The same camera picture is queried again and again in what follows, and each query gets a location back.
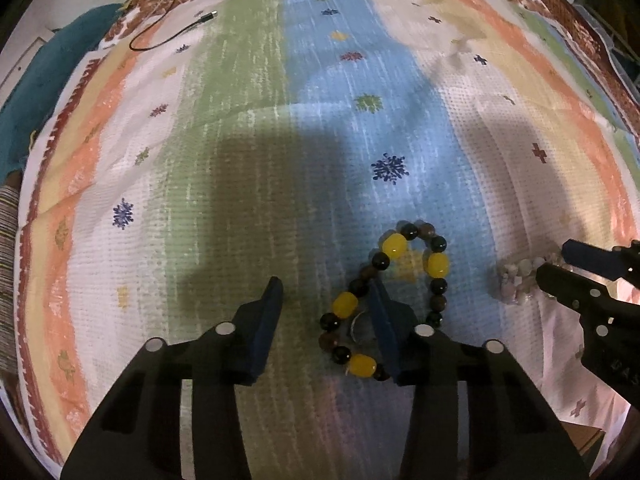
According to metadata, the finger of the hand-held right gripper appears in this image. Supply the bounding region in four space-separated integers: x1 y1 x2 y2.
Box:
535 264 640 334
561 239 640 284

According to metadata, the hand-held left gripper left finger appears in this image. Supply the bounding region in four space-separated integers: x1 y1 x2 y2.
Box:
60 276 285 480

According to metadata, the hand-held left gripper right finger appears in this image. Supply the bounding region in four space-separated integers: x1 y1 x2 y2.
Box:
367 280 591 480

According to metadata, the white stone bracelet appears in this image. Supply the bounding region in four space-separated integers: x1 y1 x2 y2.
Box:
496 255 566 307

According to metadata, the yellow and black bead bracelet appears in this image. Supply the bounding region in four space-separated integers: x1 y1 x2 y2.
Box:
318 220 451 383

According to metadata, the striped pastel mat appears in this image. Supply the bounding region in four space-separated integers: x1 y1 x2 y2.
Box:
15 0 640 480

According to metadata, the grey striped pillow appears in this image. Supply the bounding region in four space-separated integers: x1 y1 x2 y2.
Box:
0 185 24 376

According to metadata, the teal cloth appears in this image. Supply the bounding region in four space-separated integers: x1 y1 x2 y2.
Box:
0 4 126 172

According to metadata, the white bed headboard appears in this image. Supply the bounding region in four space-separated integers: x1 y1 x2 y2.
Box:
0 24 57 107

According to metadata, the black charging cable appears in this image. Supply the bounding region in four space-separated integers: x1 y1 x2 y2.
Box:
128 10 217 53

